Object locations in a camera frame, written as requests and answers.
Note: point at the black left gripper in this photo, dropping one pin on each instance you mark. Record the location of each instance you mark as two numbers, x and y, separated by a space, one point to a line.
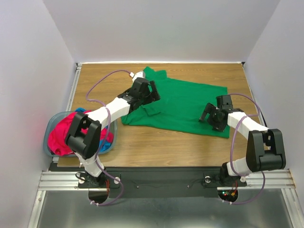
155 96

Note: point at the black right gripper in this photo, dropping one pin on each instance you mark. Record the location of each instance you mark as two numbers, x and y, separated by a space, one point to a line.
210 113

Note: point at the green t shirt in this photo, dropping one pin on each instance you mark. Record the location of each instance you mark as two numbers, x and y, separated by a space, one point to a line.
180 106

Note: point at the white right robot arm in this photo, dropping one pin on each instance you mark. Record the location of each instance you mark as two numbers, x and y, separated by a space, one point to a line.
265 146

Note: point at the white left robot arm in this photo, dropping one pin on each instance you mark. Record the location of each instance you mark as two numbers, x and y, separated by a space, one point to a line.
83 135

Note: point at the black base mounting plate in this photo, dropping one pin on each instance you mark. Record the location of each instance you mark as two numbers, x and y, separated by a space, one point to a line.
159 182

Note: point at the pink t shirt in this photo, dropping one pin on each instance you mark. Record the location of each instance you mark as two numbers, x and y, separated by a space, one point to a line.
59 135

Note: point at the grey plastic bin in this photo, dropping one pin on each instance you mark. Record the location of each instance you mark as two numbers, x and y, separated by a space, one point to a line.
48 128

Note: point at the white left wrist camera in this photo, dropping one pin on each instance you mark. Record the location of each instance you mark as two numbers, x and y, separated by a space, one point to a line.
134 76

